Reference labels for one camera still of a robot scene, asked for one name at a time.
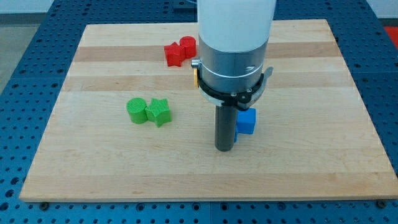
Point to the green star block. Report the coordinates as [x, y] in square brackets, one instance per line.
[158, 112]

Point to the green cylinder block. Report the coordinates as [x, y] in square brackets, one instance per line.
[136, 108]

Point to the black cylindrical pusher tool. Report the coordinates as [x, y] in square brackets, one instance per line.
[225, 127]

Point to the red star block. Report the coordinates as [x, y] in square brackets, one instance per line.
[174, 54]

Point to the red cylinder block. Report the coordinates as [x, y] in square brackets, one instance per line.
[189, 45]

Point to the blue cube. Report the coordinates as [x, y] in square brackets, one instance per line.
[246, 122]

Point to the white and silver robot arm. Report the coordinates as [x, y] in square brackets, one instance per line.
[233, 35]

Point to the wooden board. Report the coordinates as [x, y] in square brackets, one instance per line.
[314, 139]

